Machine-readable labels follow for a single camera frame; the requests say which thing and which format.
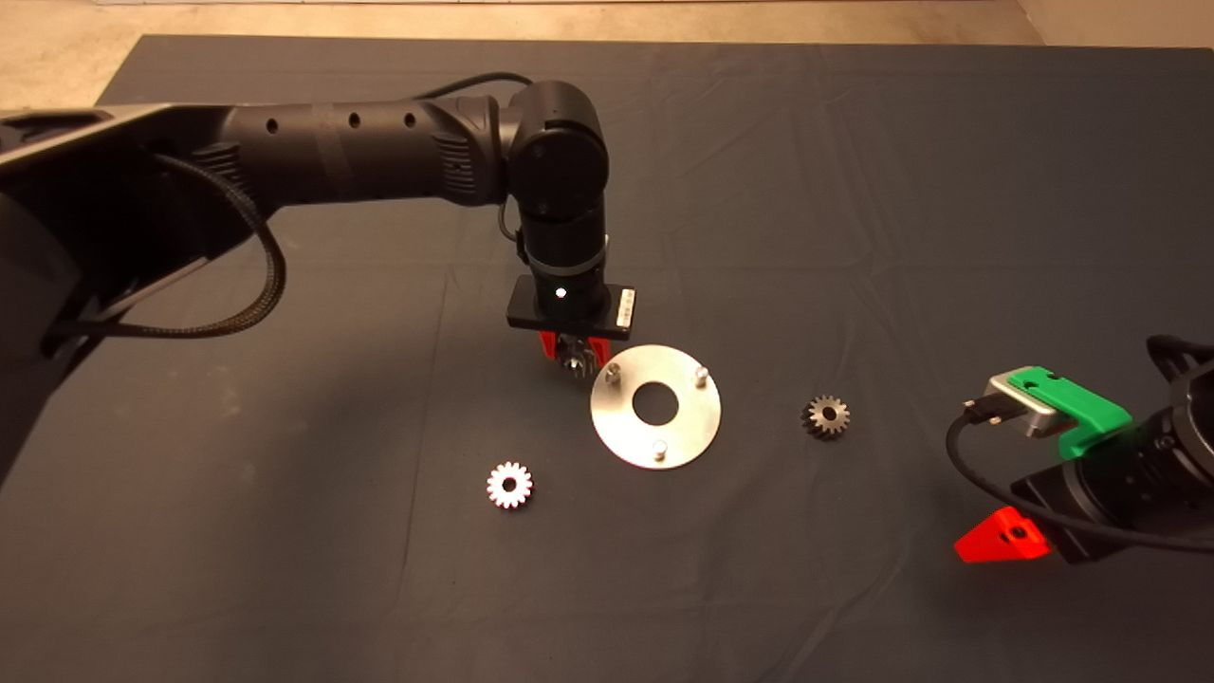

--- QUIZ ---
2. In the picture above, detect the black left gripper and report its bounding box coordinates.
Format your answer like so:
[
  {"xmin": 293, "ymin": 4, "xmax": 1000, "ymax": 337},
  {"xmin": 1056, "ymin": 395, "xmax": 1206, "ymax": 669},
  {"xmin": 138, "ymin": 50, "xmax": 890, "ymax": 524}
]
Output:
[{"xmin": 506, "ymin": 275, "xmax": 636, "ymax": 366}]

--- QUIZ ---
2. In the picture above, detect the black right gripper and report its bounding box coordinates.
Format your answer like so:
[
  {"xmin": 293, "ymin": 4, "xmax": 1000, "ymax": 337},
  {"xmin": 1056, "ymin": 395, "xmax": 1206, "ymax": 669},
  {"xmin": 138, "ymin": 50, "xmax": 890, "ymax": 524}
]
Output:
[{"xmin": 954, "ymin": 465, "xmax": 1096, "ymax": 565}]

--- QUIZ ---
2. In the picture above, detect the round metal carrier plate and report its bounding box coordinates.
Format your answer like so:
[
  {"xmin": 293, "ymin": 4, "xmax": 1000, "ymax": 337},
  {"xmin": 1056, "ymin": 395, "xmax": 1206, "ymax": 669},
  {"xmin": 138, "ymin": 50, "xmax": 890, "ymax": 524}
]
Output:
[{"xmin": 590, "ymin": 343, "xmax": 723, "ymax": 470}]

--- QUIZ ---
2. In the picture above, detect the dark grey table cloth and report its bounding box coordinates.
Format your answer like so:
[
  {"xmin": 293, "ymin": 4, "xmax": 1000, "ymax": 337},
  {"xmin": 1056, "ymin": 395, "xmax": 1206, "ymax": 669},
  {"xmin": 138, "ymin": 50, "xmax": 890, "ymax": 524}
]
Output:
[{"xmin": 0, "ymin": 34, "xmax": 1214, "ymax": 683}]

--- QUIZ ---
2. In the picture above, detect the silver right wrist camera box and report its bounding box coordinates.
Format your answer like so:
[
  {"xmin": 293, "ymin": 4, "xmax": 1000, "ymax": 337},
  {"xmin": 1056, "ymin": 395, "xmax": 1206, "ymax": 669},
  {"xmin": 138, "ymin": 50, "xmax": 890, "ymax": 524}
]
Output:
[{"xmin": 986, "ymin": 374, "xmax": 1058, "ymax": 439}]

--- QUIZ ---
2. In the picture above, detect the green right camera mount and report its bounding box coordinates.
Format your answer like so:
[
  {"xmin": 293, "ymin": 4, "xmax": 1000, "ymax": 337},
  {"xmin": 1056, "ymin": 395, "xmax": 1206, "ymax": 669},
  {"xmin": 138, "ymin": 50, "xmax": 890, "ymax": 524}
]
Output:
[{"xmin": 1007, "ymin": 366, "xmax": 1132, "ymax": 461}]

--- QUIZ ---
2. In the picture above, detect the thin black left camera cable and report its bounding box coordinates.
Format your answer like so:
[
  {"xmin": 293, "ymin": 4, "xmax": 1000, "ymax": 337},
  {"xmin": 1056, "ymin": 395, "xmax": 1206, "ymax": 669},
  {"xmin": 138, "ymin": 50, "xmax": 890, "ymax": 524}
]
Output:
[{"xmin": 417, "ymin": 71, "xmax": 537, "ymax": 101}]

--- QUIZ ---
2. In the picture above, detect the thick braided black cable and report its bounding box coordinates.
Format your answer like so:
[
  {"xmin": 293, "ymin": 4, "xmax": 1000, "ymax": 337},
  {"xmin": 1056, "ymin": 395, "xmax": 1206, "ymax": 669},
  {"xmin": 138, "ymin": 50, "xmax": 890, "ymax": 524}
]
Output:
[{"xmin": 47, "ymin": 152, "xmax": 287, "ymax": 341}]

